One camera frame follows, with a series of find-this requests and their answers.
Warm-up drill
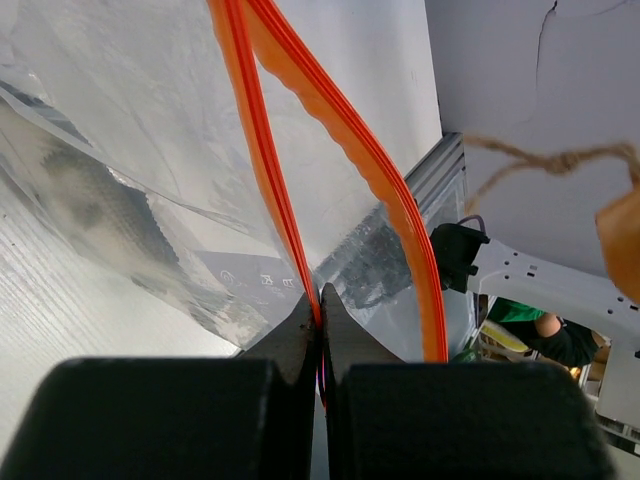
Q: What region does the right frame post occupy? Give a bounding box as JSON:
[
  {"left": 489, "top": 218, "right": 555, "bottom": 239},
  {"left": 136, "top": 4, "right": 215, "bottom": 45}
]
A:
[{"left": 405, "top": 132, "right": 466, "bottom": 219}]

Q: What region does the clear zip top bag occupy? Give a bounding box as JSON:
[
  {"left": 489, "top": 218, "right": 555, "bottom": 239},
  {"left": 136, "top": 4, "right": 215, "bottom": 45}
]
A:
[{"left": 1, "top": 1, "right": 448, "bottom": 362}]

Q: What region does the toy meat slice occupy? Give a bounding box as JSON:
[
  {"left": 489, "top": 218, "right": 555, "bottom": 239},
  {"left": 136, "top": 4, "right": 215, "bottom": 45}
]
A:
[{"left": 464, "top": 135, "right": 639, "bottom": 301}]

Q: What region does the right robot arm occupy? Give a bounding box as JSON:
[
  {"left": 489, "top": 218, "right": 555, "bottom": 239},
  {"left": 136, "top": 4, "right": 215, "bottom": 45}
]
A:
[{"left": 430, "top": 223, "right": 639, "bottom": 428}]

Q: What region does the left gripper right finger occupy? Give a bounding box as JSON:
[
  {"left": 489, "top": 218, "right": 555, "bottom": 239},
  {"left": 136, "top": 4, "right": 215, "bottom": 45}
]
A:
[{"left": 321, "top": 284, "right": 617, "bottom": 479}]

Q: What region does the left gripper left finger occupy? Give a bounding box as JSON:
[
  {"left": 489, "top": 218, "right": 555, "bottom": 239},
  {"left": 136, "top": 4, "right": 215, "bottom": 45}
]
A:
[{"left": 1, "top": 298, "right": 316, "bottom": 479}]

